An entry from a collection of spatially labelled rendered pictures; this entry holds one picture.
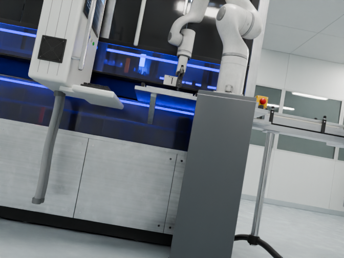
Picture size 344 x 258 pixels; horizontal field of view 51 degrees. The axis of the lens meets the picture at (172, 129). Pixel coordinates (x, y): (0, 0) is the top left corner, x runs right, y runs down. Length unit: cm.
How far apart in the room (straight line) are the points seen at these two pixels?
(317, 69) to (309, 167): 192
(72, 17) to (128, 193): 106
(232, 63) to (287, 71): 586
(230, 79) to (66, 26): 80
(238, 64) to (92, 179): 114
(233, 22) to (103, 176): 119
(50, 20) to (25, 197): 108
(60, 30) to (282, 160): 597
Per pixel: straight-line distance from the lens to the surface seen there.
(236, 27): 167
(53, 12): 185
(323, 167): 758
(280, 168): 726
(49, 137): 206
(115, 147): 223
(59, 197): 230
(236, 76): 163
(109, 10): 241
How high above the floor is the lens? 56
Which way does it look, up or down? 4 degrees up
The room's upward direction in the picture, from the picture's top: 10 degrees clockwise
